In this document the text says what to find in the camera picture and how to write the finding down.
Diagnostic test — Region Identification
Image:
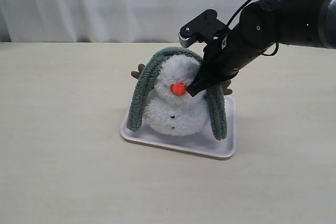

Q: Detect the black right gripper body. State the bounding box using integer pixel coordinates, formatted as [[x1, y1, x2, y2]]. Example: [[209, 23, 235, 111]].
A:
[[197, 28, 259, 84]]

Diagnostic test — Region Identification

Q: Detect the dark green fuzzy fabric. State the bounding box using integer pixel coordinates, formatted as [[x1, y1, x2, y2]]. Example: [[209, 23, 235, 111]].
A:
[[126, 46, 228, 141]]

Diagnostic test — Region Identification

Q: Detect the white plastic tray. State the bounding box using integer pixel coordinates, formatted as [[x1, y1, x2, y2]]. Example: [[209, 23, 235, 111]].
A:
[[120, 96, 237, 160]]

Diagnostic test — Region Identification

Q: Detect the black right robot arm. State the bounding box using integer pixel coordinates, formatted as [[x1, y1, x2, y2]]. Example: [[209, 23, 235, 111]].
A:
[[180, 0, 335, 96]]

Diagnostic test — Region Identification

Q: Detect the white curtain backdrop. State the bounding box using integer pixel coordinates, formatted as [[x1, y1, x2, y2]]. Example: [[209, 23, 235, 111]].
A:
[[1, 0, 246, 42]]

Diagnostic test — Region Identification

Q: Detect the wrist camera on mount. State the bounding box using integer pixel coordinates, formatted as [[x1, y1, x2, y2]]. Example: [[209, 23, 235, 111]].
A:
[[178, 9, 227, 48]]

